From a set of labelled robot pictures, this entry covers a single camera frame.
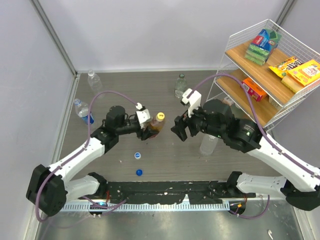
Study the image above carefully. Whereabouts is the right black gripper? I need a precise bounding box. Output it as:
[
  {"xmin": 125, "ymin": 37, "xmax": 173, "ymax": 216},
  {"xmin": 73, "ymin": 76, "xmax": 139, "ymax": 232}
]
[{"xmin": 171, "ymin": 101, "xmax": 225, "ymax": 142}]

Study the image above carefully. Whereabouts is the amber tea bottle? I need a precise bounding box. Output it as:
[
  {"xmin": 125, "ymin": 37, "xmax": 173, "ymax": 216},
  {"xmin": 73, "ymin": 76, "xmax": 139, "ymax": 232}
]
[{"xmin": 148, "ymin": 113, "xmax": 165, "ymax": 137}]

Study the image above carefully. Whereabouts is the yellow bottle cap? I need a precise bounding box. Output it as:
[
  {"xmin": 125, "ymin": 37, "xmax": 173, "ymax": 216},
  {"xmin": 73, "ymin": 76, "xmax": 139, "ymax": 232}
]
[{"xmin": 156, "ymin": 112, "xmax": 165, "ymax": 122}]

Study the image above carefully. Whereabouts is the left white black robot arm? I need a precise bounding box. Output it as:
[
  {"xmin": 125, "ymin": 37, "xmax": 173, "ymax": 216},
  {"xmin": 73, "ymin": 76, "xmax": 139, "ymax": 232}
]
[{"xmin": 26, "ymin": 105, "xmax": 157, "ymax": 217}]

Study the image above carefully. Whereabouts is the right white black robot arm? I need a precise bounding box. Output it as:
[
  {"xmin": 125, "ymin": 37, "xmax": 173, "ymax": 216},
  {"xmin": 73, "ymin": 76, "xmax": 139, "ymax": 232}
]
[{"xmin": 171, "ymin": 99, "xmax": 320, "ymax": 211}]

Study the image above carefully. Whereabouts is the blue white bottle cap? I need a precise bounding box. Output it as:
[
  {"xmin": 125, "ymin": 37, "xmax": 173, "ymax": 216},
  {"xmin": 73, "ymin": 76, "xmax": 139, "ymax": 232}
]
[{"xmin": 134, "ymin": 152, "xmax": 141, "ymax": 160}]

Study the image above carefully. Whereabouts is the clear bottle blue cap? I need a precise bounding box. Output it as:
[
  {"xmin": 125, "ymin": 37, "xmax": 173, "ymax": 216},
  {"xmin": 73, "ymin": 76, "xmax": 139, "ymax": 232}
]
[{"xmin": 199, "ymin": 134, "xmax": 219, "ymax": 156}]

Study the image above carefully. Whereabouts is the dark blue bottle cap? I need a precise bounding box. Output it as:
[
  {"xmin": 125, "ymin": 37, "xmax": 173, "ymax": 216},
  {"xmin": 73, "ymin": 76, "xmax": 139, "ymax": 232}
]
[{"xmin": 136, "ymin": 169, "xmax": 143, "ymax": 176}]

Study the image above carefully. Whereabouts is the green cap glass bottle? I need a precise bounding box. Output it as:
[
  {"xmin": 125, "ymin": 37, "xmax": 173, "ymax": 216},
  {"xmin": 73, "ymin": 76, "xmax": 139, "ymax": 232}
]
[{"xmin": 174, "ymin": 73, "xmax": 187, "ymax": 99}]

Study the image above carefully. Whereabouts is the blue label water bottle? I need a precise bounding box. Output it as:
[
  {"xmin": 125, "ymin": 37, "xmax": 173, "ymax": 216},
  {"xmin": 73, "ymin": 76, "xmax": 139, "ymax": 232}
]
[{"xmin": 73, "ymin": 98, "xmax": 95, "ymax": 125}]

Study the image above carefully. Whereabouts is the clear empty plastic bottle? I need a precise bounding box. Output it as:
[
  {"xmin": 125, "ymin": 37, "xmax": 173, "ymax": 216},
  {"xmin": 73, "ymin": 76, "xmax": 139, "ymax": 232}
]
[{"xmin": 87, "ymin": 69, "xmax": 103, "ymax": 96}]

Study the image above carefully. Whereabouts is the small white box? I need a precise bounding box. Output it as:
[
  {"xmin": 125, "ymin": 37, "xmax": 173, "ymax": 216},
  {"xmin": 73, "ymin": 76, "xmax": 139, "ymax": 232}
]
[{"xmin": 222, "ymin": 96, "xmax": 234, "ymax": 106}]

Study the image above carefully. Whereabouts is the green grey cup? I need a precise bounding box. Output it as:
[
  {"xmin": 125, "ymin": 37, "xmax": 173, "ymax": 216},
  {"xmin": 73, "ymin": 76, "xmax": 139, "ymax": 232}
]
[{"xmin": 230, "ymin": 103, "xmax": 248, "ymax": 119}]

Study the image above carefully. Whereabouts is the orange red box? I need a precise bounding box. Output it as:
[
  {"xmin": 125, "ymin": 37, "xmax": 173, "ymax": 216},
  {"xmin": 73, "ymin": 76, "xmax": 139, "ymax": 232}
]
[{"xmin": 242, "ymin": 77, "xmax": 267, "ymax": 102}]

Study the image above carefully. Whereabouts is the yellow candy bag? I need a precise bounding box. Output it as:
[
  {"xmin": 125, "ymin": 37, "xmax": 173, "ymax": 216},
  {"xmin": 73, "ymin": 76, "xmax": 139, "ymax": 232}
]
[{"xmin": 268, "ymin": 56, "xmax": 304, "ymax": 79}]

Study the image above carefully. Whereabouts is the green sponge pack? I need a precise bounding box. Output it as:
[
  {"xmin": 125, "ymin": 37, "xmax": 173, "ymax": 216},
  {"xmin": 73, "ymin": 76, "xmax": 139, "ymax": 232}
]
[{"xmin": 244, "ymin": 28, "xmax": 282, "ymax": 66}]

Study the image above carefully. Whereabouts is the yellow sponge pack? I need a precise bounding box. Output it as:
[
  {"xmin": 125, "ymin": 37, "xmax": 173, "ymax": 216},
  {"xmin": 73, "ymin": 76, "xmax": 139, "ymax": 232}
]
[{"xmin": 281, "ymin": 59, "xmax": 320, "ymax": 94}]

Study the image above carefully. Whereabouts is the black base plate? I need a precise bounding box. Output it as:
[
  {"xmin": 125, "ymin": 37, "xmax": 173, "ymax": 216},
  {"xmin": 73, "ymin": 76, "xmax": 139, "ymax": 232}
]
[{"xmin": 77, "ymin": 180, "xmax": 257, "ymax": 205}]

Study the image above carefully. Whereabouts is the white slotted cable duct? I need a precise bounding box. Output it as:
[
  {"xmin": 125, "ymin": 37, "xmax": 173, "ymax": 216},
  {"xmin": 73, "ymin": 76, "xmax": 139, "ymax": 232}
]
[{"xmin": 61, "ymin": 200, "xmax": 230, "ymax": 213}]

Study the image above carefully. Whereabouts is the white wire shelf rack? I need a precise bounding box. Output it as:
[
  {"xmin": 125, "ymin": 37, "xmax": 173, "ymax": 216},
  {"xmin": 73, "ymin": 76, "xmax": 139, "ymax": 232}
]
[{"xmin": 217, "ymin": 19, "xmax": 320, "ymax": 131}]

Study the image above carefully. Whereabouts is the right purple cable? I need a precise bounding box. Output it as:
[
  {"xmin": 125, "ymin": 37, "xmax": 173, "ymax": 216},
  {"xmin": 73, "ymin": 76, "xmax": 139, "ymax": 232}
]
[{"xmin": 189, "ymin": 73, "xmax": 320, "ymax": 179}]

